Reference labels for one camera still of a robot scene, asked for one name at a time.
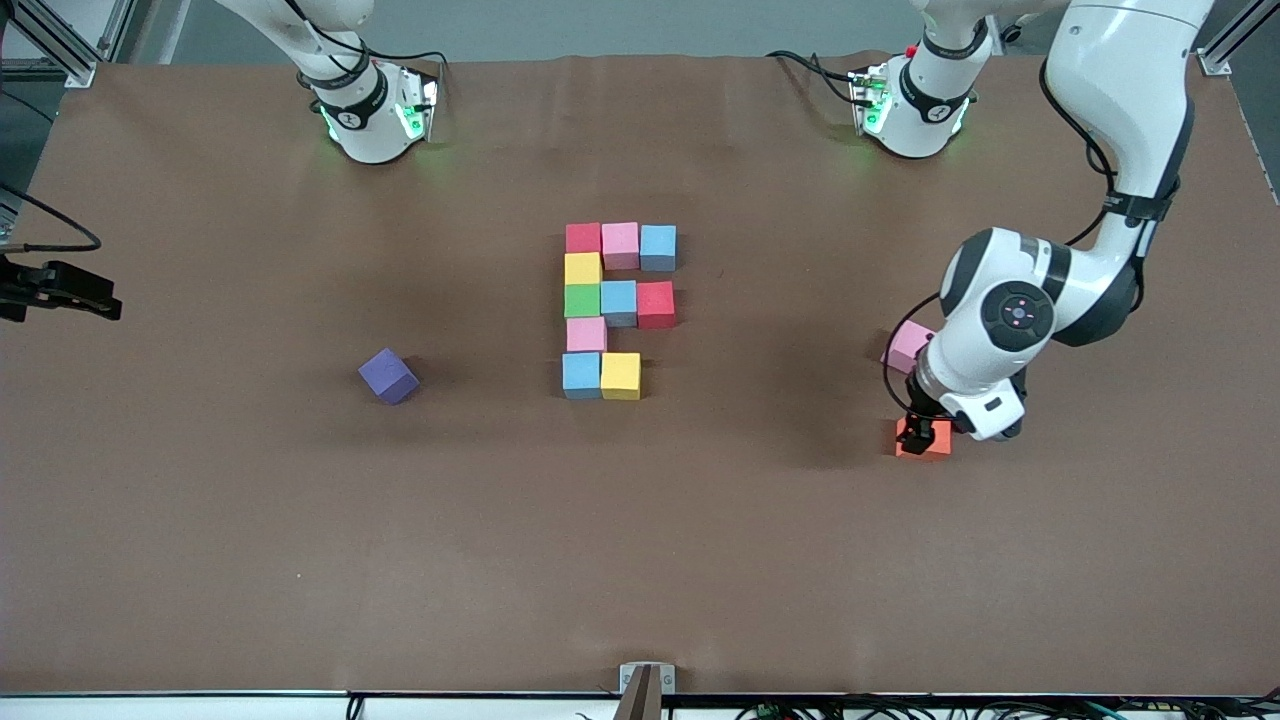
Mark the orange foam cube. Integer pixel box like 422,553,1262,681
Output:
895,415,953,461

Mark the light blue foam cube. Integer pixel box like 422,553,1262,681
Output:
640,224,678,273
601,280,639,329
561,351,603,401

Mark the brown table mat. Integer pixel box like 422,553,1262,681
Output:
0,52,1280,696

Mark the purple foam cube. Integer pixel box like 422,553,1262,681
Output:
358,347,421,406

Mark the base connector box green light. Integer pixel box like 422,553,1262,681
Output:
395,65,441,143
850,68,891,136

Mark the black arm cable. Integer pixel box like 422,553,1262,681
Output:
0,185,104,253
880,60,1146,421

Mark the aluminium frame post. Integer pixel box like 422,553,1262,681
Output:
1175,0,1280,77
0,0,136,89

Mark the black base cable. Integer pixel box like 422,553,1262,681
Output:
766,50,863,105

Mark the metal mount bracket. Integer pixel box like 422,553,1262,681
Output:
618,662,677,720

